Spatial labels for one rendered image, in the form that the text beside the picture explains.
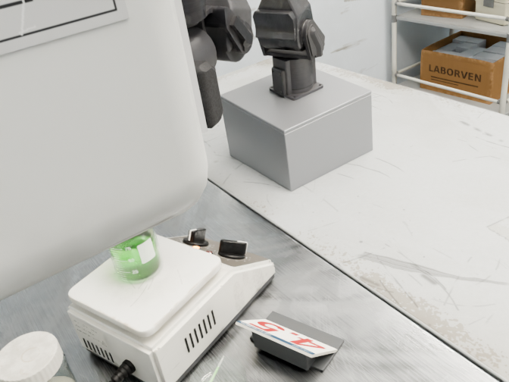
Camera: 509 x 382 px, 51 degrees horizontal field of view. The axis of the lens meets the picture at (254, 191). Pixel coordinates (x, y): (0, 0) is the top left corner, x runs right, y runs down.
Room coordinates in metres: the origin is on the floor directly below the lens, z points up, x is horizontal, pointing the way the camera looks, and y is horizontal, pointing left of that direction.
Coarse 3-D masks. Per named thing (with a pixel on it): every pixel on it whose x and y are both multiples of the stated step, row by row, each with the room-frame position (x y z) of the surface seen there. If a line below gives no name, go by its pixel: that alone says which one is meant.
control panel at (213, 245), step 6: (174, 240) 0.53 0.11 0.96; (180, 240) 0.54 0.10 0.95; (210, 240) 0.56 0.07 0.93; (192, 246) 0.51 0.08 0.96; (204, 246) 0.52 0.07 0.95; (210, 246) 0.53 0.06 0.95; (216, 246) 0.53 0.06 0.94; (216, 252) 0.50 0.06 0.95; (246, 252) 0.52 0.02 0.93; (222, 258) 0.48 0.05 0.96; (228, 258) 0.48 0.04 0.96; (246, 258) 0.49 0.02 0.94; (252, 258) 0.50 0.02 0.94; (258, 258) 0.50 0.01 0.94; (264, 258) 0.50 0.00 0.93; (228, 264) 0.46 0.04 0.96; (234, 264) 0.47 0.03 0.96; (240, 264) 0.47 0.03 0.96; (246, 264) 0.47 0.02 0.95
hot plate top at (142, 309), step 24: (168, 240) 0.49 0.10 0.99; (168, 264) 0.45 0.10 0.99; (192, 264) 0.44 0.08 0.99; (216, 264) 0.44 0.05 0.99; (72, 288) 0.44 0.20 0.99; (96, 288) 0.43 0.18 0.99; (120, 288) 0.42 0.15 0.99; (144, 288) 0.42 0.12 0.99; (168, 288) 0.41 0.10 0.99; (192, 288) 0.41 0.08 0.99; (96, 312) 0.40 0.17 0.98; (120, 312) 0.39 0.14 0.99; (144, 312) 0.38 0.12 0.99; (168, 312) 0.38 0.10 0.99; (144, 336) 0.36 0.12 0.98
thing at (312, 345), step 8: (264, 320) 0.43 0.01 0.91; (264, 328) 0.39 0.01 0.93; (272, 328) 0.40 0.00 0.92; (280, 328) 0.41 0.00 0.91; (280, 336) 0.38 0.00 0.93; (288, 336) 0.39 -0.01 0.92; (296, 336) 0.39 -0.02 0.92; (296, 344) 0.36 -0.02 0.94; (304, 344) 0.37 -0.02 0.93; (312, 344) 0.37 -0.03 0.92; (320, 344) 0.38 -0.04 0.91
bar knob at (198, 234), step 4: (196, 228) 0.55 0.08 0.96; (200, 228) 0.55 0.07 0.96; (204, 228) 0.55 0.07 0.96; (192, 232) 0.53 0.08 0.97; (196, 232) 0.53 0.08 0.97; (200, 232) 0.54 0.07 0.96; (204, 232) 0.54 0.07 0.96; (188, 236) 0.53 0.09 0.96; (192, 236) 0.53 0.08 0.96; (196, 236) 0.53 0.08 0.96; (200, 236) 0.54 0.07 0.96; (204, 236) 0.54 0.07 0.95; (184, 240) 0.53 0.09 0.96; (188, 240) 0.53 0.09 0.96; (192, 240) 0.53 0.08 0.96; (196, 240) 0.53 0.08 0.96; (200, 240) 0.54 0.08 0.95; (204, 240) 0.54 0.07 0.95; (188, 244) 0.52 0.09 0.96; (192, 244) 0.52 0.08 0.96; (196, 244) 0.52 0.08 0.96; (200, 244) 0.52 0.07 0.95; (204, 244) 0.52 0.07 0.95; (208, 244) 0.53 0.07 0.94
